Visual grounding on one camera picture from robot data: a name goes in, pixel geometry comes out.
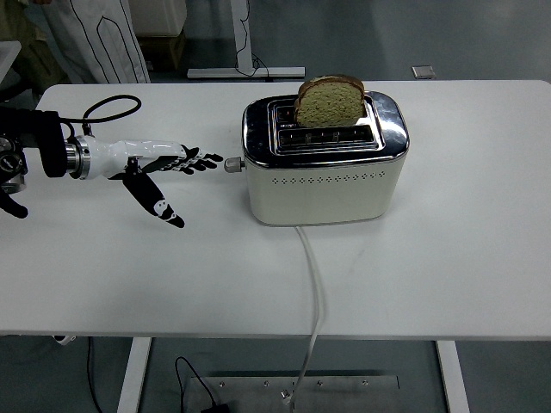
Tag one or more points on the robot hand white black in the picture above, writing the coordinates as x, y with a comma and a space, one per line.
116, 155

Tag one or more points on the small white black object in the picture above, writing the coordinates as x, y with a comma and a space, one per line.
64, 340

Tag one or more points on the white desk leg with foot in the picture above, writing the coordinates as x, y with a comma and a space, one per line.
241, 34

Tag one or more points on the person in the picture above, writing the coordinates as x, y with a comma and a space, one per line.
86, 38

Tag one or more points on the brown bread slice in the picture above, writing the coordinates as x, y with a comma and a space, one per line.
329, 105

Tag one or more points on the cream chrome two-slot toaster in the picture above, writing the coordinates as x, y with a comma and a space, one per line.
323, 198

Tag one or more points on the grey toaster lever knob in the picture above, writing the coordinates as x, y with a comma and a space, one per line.
233, 164

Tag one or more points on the grey metal plate with screws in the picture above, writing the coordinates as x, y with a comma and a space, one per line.
344, 393

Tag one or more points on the white side table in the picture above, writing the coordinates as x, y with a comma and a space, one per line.
8, 53

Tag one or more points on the white table leg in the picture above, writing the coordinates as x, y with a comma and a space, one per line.
133, 374
453, 378

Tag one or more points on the brown cardboard box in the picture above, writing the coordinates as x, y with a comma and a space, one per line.
165, 51

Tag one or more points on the grey floor socket plate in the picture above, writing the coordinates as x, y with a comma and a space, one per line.
423, 72

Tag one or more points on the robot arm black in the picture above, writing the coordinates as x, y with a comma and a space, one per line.
49, 142

